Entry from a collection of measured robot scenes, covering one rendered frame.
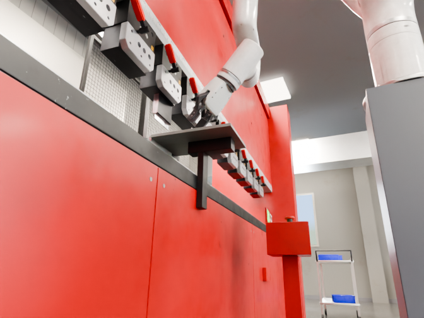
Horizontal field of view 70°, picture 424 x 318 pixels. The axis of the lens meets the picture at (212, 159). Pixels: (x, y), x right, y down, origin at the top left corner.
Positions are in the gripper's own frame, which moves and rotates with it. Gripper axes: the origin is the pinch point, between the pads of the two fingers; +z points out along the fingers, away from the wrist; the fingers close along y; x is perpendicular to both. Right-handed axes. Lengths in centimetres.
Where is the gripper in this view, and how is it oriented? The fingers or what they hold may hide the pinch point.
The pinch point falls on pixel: (197, 120)
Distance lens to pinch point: 102.1
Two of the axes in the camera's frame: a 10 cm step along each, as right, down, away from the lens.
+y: -3.9, -3.3, -8.6
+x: 7.0, 5.1, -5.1
